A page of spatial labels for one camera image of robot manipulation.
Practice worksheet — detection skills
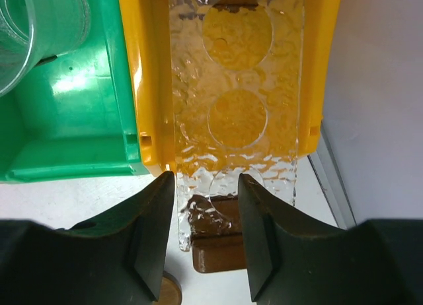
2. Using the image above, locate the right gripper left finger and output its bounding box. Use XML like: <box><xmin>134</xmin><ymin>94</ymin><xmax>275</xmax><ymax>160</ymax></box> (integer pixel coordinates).
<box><xmin>1</xmin><ymin>172</ymin><xmax>174</xmax><ymax>304</ymax></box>

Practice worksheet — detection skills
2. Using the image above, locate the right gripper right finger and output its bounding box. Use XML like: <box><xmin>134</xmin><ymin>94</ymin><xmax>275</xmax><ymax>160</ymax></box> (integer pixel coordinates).
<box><xmin>238</xmin><ymin>174</ymin><xmax>422</xmax><ymax>304</ymax></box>

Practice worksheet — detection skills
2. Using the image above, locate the clear acrylic toothbrush rack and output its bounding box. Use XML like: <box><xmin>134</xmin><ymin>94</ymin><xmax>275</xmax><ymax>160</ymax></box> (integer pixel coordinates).
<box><xmin>169</xmin><ymin>0</ymin><xmax>304</xmax><ymax>273</ymax></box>

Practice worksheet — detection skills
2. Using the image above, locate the brown oval wooden tray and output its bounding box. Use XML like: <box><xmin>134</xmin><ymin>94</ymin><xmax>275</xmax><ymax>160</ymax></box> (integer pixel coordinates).
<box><xmin>156</xmin><ymin>272</ymin><xmax>182</xmax><ymax>305</ymax></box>

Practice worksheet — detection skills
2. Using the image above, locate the green bin with cups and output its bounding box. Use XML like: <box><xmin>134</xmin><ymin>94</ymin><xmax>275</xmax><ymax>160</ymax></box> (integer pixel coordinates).
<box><xmin>1</xmin><ymin>0</ymin><xmax>147</xmax><ymax>183</ymax></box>

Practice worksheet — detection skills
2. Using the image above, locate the yellow bin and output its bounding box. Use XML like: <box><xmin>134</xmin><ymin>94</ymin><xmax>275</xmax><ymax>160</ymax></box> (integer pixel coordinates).
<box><xmin>119</xmin><ymin>0</ymin><xmax>341</xmax><ymax>177</ymax></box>

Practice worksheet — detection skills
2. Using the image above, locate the clear glass cup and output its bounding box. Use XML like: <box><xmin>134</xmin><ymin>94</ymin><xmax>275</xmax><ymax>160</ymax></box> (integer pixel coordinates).
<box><xmin>1</xmin><ymin>0</ymin><xmax>91</xmax><ymax>96</ymax></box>

